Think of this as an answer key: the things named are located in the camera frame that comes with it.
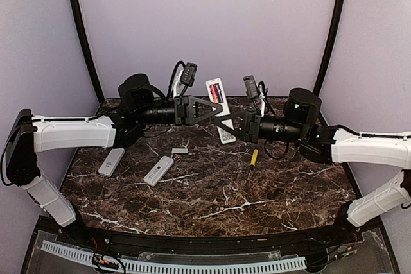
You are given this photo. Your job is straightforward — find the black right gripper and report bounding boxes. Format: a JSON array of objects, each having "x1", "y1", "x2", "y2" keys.
[{"x1": 215, "y1": 108, "x2": 306, "y2": 143}]

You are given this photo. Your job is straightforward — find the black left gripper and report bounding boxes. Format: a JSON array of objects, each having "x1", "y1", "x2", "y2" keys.
[{"x1": 135, "y1": 94, "x2": 223, "y2": 126}]

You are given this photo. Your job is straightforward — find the white button remote control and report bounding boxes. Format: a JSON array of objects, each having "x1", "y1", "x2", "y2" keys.
[{"x1": 205, "y1": 77, "x2": 237, "y2": 145}]

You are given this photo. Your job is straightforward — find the yellow handled screwdriver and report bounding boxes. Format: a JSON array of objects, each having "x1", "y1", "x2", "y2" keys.
[{"x1": 247, "y1": 149, "x2": 259, "y2": 182}]

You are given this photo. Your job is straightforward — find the grey battery cover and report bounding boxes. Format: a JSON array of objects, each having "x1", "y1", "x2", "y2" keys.
[{"x1": 171, "y1": 148, "x2": 189, "y2": 155}]

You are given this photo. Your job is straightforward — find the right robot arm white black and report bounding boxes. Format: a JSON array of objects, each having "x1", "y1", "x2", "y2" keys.
[{"x1": 214, "y1": 88, "x2": 410, "y2": 244}]

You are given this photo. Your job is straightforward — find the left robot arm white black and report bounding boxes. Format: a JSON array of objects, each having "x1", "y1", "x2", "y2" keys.
[{"x1": 1, "y1": 74, "x2": 223, "y2": 246}]

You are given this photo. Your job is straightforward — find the white remote with barcode label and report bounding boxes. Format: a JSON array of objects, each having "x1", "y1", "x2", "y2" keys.
[{"x1": 143, "y1": 156, "x2": 174, "y2": 187}]

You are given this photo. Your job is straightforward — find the plain white slim remote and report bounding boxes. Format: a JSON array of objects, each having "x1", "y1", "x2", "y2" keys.
[{"x1": 98, "y1": 148, "x2": 125, "y2": 177}]

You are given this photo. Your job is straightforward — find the red blue battery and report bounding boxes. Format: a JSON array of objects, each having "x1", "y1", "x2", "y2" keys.
[{"x1": 210, "y1": 83, "x2": 223, "y2": 103}]

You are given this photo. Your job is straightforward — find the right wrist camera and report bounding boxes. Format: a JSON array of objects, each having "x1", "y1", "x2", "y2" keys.
[{"x1": 243, "y1": 75, "x2": 260, "y2": 100}]

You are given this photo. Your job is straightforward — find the right black frame post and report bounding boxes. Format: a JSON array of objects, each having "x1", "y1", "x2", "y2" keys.
[{"x1": 313, "y1": 0, "x2": 344, "y2": 96}]

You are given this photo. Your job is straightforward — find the black frame post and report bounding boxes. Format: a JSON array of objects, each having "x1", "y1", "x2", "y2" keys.
[
  {"x1": 313, "y1": 0, "x2": 344, "y2": 96},
  {"x1": 69, "y1": 0, "x2": 105, "y2": 105}
]

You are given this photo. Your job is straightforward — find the left black frame post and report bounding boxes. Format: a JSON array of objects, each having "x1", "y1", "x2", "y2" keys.
[{"x1": 69, "y1": 0, "x2": 105, "y2": 105}]

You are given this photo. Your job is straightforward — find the white slotted cable duct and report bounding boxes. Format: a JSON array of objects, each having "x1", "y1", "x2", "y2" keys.
[{"x1": 41, "y1": 240, "x2": 306, "y2": 273}]

